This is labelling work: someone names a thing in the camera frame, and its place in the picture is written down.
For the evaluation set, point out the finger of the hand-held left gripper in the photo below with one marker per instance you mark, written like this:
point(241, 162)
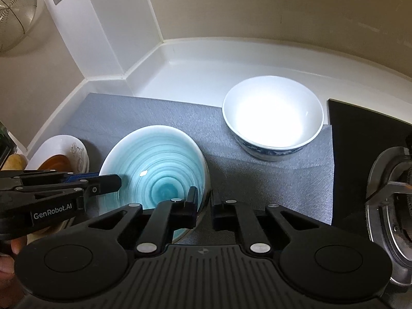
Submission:
point(80, 177)
point(106, 183)

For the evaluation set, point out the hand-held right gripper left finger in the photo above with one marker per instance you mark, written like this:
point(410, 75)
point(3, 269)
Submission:
point(192, 206)

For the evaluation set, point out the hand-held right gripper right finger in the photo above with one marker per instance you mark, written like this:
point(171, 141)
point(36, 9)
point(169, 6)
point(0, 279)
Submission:
point(219, 212)

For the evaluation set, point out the brown round plate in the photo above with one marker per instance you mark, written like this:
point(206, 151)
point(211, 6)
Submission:
point(54, 162)

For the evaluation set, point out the white floral square plate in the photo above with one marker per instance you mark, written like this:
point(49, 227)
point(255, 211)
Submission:
point(61, 144)

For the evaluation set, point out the teal swirl bowl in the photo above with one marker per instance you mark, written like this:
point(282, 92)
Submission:
point(154, 164)

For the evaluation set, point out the white bowl with blue pattern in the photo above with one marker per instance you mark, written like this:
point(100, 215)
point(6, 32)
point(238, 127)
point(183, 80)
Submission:
point(273, 116)

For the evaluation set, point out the person's left hand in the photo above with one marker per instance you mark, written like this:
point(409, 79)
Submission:
point(8, 264)

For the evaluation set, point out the wooden cutting board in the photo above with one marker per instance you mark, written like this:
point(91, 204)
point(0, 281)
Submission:
point(14, 162)

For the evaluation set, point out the grey counter mat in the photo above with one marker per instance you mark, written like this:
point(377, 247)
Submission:
point(144, 112)

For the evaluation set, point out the dark green object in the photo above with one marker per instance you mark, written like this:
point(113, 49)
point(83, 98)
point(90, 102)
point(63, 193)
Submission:
point(4, 141)

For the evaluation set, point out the black glass gas stove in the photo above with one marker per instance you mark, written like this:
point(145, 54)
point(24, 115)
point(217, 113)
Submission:
point(360, 128)

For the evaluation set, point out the metal stove burner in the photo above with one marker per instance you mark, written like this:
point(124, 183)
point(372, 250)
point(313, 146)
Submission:
point(386, 183)

